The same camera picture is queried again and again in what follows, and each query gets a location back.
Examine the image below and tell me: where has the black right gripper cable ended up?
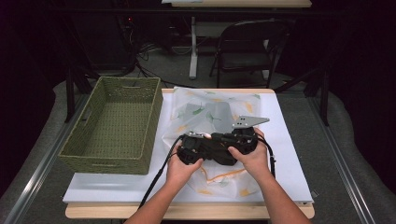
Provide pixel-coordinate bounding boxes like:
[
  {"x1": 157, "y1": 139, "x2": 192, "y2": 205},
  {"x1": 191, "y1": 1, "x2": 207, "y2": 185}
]
[{"x1": 256, "y1": 135, "x2": 277, "y2": 179}]

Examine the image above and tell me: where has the black folding chair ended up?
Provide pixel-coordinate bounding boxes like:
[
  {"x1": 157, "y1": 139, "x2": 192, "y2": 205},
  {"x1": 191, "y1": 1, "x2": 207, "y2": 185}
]
[{"x1": 208, "y1": 19, "x2": 291, "y2": 90}]

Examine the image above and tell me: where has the white leaf print zipper bag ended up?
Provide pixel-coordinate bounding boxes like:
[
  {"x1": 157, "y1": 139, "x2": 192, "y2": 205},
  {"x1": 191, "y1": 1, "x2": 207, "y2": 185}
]
[{"x1": 161, "y1": 86, "x2": 263, "y2": 199}]

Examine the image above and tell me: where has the white work board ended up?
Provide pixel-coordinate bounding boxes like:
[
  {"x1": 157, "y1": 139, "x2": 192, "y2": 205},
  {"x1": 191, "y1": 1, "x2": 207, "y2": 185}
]
[{"x1": 62, "y1": 91, "x2": 314, "y2": 205}]

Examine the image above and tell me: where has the person's right hand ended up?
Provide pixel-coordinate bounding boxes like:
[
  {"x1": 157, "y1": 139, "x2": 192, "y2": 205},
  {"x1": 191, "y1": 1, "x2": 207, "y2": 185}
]
[{"x1": 227, "y1": 126, "x2": 270, "y2": 185}]

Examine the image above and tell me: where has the person's left hand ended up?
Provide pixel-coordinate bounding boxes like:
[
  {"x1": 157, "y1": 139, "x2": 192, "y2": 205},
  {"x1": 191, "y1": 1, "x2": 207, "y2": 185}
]
[{"x1": 165, "y1": 143, "x2": 205, "y2": 191}]

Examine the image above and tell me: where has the black metal stand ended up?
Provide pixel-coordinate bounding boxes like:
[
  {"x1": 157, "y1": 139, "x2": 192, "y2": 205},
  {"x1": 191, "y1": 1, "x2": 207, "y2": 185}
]
[
  {"x1": 274, "y1": 65, "x2": 332, "y2": 127},
  {"x1": 63, "y1": 65, "x2": 101, "y2": 123}
]

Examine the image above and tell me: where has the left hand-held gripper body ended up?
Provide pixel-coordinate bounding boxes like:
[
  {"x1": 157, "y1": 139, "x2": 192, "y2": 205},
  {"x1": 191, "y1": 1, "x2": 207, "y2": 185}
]
[{"x1": 176, "y1": 131, "x2": 217, "y2": 166}]

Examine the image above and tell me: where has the metal floor rail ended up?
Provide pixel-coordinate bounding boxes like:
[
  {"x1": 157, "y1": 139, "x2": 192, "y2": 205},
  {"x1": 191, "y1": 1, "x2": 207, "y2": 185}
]
[
  {"x1": 2, "y1": 92, "x2": 92, "y2": 224},
  {"x1": 305, "y1": 95, "x2": 378, "y2": 224}
]

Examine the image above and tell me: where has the bundle of floor cables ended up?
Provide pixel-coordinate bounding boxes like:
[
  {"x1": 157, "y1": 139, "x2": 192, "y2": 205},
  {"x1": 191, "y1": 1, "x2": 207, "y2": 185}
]
[{"x1": 117, "y1": 14, "x2": 195, "y2": 90}]

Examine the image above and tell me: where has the desk with white leg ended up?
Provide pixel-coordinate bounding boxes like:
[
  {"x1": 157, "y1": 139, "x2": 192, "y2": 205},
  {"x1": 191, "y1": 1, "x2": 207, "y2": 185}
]
[{"x1": 161, "y1": 0, "x2": 313, "y2": 80}]

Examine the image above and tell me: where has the green woven basket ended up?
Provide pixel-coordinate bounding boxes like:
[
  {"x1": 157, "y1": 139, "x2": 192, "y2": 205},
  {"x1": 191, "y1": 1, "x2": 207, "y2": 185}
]
[{"x1": 58, "y1": 76, "x2": 164, "y2": 175}]

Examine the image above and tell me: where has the light wooden table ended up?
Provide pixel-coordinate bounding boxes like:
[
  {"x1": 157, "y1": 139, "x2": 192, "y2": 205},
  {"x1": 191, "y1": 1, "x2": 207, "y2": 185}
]
[{"x1": 64, "y1": 88, "x2": 316, "y2": 220}]

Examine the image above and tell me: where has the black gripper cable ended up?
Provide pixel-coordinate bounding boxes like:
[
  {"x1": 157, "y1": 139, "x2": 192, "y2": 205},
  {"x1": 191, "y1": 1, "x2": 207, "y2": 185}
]
[
  {"x1": 137, "y1": 134, "x2": 185, "y2": 210},
  {"x1": 256, "y1": 135, "x2": 277, "y2": 179}
]

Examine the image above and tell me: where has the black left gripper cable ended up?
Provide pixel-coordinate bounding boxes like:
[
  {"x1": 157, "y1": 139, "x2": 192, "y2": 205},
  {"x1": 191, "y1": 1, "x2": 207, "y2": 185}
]
[{"x1": 137, "y1": 134, "x2": 185, "y2": 210}]

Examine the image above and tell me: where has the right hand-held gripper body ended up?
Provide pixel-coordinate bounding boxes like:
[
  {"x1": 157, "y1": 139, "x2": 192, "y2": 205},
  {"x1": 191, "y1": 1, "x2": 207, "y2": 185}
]
[{"x1": 210, "y1": 115, "x2": 271, "y2": 167}]

